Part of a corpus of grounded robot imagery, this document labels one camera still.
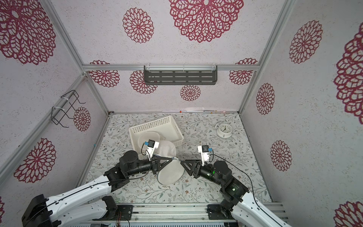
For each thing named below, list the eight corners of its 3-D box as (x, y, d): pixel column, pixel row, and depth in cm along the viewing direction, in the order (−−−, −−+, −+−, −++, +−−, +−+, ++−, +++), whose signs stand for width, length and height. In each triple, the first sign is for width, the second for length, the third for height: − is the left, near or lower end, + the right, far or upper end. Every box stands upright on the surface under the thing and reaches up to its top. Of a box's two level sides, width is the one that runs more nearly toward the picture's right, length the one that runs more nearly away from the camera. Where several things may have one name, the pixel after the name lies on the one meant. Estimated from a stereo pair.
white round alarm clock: (217, 138, 107) (219, 135, 103) (215, 127, 114) (216, 123, 110) (231, 138, 107) (233, 135, 103) (228, 127, 113) (230, 123, 110)
